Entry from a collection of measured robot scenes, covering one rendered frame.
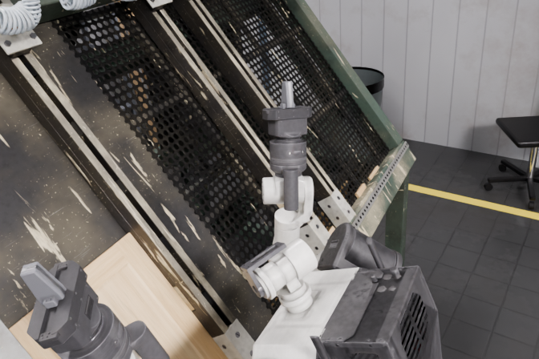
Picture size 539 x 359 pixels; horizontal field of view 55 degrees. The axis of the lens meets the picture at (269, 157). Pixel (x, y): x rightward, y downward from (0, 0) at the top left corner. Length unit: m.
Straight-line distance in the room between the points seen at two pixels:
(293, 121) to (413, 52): 3.33
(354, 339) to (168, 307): 0.65
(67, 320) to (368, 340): 0.44
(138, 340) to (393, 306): 0.41
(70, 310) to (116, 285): 0.63
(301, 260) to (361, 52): 3.79
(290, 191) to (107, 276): 0.49
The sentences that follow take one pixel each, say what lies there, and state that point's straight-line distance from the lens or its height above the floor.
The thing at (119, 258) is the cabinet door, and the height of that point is 1.25.
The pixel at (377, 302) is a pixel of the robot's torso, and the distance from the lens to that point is 0.92.
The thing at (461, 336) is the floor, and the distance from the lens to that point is 2.87.
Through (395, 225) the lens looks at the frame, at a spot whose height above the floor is 0.45.
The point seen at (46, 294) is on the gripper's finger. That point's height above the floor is 1.60.
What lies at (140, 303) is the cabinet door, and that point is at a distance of 1.36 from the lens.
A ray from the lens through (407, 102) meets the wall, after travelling 4.61.
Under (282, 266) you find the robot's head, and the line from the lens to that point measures 0.94.
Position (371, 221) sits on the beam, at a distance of 2.10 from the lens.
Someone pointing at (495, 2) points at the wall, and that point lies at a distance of 4.22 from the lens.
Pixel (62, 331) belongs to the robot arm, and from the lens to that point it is 0.71.
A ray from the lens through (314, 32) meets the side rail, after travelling 2.50.
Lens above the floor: 2.03
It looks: 27 degrees down
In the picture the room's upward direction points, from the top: 5 degrees counter-clockwise
